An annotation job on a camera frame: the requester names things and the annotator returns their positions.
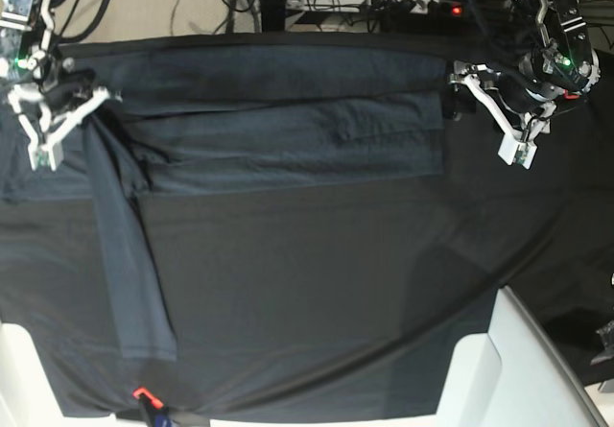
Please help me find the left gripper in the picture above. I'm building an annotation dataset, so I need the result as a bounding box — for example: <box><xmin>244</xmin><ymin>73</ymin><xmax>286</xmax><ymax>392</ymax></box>
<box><xmin>443</xmin><ymin>60</ymin><xmax>556</xmax><ymax>143</ymax></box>

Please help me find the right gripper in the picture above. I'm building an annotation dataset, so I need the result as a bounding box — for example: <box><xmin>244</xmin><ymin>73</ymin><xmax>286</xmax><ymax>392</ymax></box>
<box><xmin>7</xmin><ymin>69</ymin><xmax>123</xmax><ymax>152</ymax></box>

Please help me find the dark grey T-shirt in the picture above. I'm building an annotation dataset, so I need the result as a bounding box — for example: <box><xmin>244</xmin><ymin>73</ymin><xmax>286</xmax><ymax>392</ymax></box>
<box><xmin>1</xmin><ymin>47</ymin><xmax>447</xmax><ymax>361</ymax></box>

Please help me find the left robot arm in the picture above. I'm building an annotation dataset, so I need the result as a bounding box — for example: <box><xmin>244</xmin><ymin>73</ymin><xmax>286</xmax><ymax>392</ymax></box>
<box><xmin>449</xmin><ymin>0</ymin><xmax>601</xmax><ymax>146</ymax></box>

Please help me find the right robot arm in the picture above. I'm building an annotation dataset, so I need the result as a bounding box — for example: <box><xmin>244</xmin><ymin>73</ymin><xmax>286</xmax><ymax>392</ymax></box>
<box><xmin>1</xmin><ymin>0</ymin><xmax>122</xmax><ymax>169</ymax></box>

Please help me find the red black clamp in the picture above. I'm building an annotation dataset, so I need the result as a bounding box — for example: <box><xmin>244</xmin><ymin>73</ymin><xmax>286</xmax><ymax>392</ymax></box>
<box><xmin>563</xmin><ymin>90</ymin><xmax>579</xmax><ymax>100</ymax></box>

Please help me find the white power strip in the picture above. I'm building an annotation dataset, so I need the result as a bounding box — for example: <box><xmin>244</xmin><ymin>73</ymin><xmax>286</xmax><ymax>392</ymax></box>
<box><xmin>286</xmin><ymin>0</ymin><xmax>438</xmax><ymax>14</ymax></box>

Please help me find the black table cloth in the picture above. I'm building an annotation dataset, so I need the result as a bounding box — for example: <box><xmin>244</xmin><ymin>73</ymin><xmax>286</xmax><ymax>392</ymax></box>
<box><xmin>0</xmin><ymin>32</ymin><xmax>614</xmax><ymax>421</ymax></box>

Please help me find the white chair right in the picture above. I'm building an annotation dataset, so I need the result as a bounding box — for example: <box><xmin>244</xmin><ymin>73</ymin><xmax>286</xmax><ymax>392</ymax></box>
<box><xmin>435</xmin><ymin>287</ymin><xmax>607</xmax><ymax>427</ymax></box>

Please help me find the blue clamp bottom edge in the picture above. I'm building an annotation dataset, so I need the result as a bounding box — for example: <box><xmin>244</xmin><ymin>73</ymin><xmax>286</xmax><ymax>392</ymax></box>
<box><xmin>132</xmin><ymin>387</ymin><xmax>175</xmax><ymax>427</ymax></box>

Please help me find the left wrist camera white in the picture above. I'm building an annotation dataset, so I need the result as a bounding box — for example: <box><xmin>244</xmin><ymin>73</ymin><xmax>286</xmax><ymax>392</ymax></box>
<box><xmin>498</xmin><ymin>134</ymin><xmax>537</xmax><ymax>169</ymax></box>

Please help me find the black stand post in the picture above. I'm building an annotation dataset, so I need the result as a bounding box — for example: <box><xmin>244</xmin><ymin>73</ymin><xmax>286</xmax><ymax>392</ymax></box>
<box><xmin>259</xmin><ymin>0</ymin><xmax>288</xmax><ymax>33</ymax></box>

